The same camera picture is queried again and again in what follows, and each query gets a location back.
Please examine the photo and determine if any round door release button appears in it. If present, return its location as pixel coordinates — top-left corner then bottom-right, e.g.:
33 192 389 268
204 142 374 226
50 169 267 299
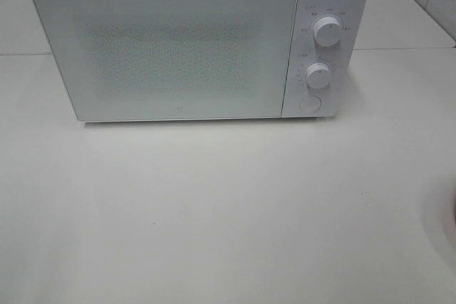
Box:
299 95 321 114

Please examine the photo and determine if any white microwave door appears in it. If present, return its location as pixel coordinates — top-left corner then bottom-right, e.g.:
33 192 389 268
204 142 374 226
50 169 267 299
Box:
33 0 296 122

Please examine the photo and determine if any pink plate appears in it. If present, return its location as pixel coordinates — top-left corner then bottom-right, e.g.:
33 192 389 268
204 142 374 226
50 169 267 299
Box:
442 187 455 240

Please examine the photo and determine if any lower white dial knob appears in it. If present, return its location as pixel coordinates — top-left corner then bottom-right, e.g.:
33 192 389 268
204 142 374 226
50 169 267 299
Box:
305 62 332 89

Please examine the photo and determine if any white dial knob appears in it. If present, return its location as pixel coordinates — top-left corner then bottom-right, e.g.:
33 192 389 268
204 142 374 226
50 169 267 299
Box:
305 62 332 89
312 14 343 47

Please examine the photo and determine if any white microwave oven body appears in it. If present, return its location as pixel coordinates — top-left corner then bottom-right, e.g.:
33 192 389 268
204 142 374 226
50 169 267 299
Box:
37 0 371 119

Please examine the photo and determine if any upper white dial knob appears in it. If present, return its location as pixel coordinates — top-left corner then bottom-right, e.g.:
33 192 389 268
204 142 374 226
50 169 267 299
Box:
312 14 343 47

